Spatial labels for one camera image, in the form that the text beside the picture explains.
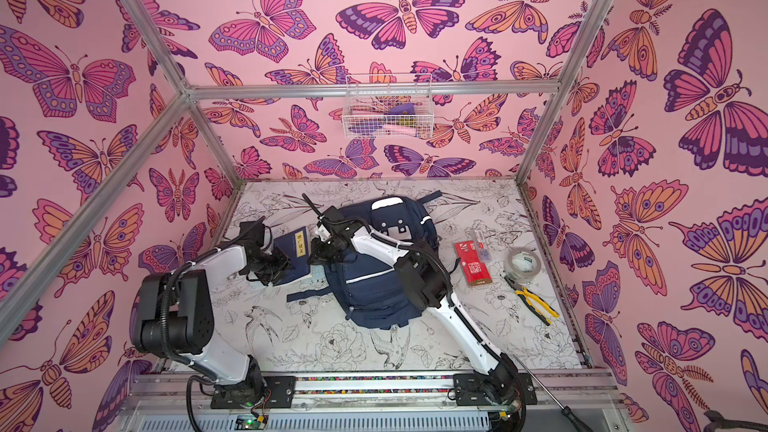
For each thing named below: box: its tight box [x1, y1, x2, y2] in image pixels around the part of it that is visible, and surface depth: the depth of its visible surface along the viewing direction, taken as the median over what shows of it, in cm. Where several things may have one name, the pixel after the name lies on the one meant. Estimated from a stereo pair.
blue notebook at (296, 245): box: [274, 226, 311, 286], surface depth 99 cm
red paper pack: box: [454, 240, 492, 286], surface depth 99 cm
